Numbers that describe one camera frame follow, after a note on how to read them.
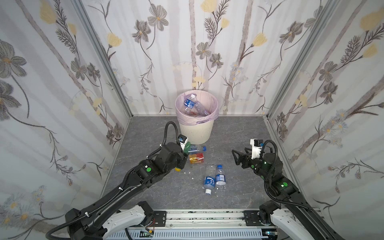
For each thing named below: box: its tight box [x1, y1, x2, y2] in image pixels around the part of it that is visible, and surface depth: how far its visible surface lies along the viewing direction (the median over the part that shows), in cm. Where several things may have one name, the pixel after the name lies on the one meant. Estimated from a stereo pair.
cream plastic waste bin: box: [175, 89, 219, 145], surface depth 94 cm
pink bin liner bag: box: [175, 89, 219, 126], surface depth 95 cm
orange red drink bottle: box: [189, 153, 205, 164], surface depth 92 cm
